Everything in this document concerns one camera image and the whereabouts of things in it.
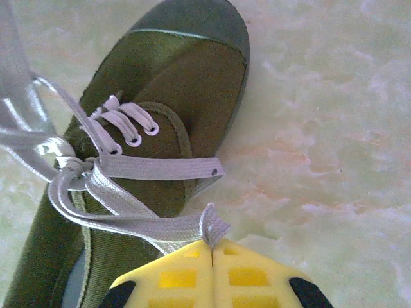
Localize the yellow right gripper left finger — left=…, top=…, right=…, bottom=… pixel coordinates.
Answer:
left=98, top=239, right=214, bottom=308

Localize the white shoelace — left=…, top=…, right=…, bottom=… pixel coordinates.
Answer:
left=0, top=0, right=232, bottom=257

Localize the olive green canvas shoe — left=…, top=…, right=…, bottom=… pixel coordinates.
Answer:
left=0, top=0, right=251, bottom=308

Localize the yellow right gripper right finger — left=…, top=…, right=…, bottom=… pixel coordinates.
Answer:
left=213, top=237, right=335, bottom=308

